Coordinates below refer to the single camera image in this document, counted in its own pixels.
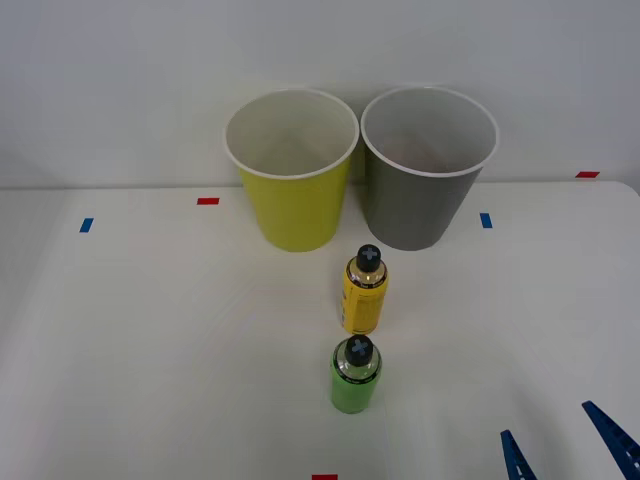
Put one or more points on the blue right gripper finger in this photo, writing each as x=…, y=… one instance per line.
x=517, y=460
x=617, y=440

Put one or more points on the green bottle with black cap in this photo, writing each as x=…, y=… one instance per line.
x=352, y=390

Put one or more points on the yellow bottle with black cap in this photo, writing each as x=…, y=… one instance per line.
x=363, y=305

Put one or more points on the grey plastic waste bin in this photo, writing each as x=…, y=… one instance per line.
x=415, y=210

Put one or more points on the yellow-green plastic waste bin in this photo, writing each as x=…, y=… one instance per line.
x=295, y=210

